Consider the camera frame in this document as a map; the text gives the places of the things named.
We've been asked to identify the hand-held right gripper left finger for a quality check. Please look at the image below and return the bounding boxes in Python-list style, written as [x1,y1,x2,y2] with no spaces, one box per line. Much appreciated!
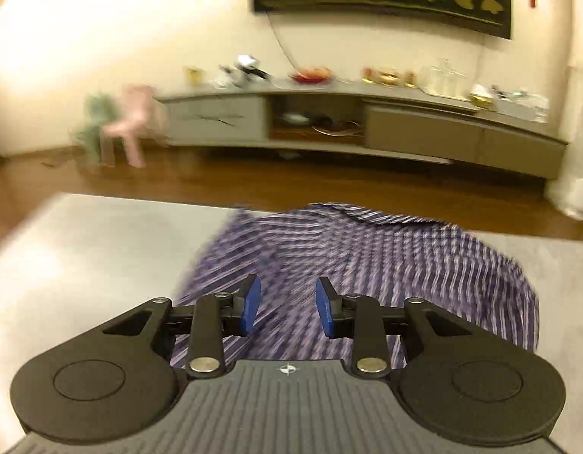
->
[102,274,263,380]

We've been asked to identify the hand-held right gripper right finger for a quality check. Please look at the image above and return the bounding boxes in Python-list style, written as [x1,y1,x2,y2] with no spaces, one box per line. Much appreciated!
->
[316,276,468,380]

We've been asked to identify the purple plaid shirt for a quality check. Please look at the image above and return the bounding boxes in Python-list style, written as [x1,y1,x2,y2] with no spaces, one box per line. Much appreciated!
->
[171,202,541,375]

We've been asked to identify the long grey low cabinet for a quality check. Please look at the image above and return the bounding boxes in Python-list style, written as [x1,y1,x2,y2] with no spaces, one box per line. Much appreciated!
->
[154,86,569,181]

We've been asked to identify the pink plastic chair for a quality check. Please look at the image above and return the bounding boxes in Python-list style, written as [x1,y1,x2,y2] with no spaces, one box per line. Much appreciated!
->
[101,84,168,169]

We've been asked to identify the red fruit plate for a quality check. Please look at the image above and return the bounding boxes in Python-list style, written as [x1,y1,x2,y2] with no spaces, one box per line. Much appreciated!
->
[288,65,336,85]

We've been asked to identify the small black white toy robot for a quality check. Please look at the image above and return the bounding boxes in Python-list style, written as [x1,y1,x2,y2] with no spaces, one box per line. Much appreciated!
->
[217,54,272,89]

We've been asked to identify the row of golden jars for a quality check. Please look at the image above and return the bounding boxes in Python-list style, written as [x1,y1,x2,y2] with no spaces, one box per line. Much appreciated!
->
[361,67,419,89]

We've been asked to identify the green plastic chair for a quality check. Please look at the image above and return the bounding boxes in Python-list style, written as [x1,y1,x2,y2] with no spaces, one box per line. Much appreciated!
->
[70,92,118,167]

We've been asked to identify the clear glass bottles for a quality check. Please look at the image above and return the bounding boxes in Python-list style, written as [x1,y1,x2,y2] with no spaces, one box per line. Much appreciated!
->
[424,58,468,96]

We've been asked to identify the golden bowl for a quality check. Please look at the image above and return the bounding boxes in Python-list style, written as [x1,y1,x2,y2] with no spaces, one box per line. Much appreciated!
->
[468,84,499,106]

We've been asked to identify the clear plastic boxes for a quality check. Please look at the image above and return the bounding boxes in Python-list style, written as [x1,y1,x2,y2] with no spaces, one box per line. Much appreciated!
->
[496,89,551,124]

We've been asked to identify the light curtain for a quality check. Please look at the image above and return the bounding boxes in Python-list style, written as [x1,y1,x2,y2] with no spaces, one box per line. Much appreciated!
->
[543,0,583,221]

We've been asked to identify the black wall cable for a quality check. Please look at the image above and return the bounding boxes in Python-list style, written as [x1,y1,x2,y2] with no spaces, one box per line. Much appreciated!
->
[267,11,302,71]

